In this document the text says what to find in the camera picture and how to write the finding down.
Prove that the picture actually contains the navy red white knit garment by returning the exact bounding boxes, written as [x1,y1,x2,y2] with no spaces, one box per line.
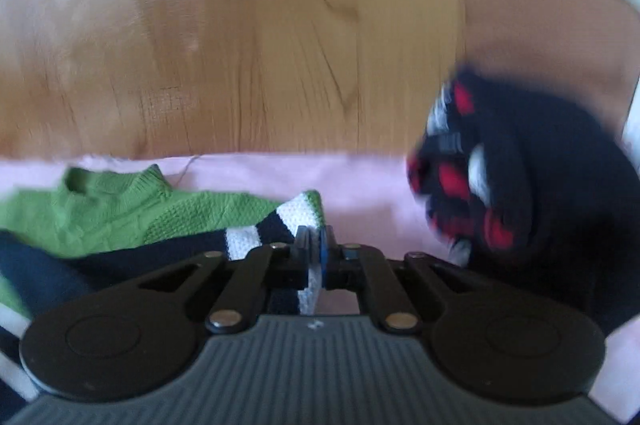
[405,64,640,337]

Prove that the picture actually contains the wooden headboard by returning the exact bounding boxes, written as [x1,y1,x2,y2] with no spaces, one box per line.
[0,0,468,160]

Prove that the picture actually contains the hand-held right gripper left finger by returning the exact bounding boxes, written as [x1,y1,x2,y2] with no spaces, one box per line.
[136,227,322,336]

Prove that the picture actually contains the pink printed bedsheet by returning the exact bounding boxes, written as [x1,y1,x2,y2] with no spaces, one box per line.
[0,151,640,425]

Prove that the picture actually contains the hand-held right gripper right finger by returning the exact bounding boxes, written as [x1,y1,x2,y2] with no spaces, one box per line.
[320,226,493,334]

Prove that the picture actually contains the green navy white knit sweater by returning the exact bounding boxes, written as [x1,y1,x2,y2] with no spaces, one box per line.
[0,164,327,406]

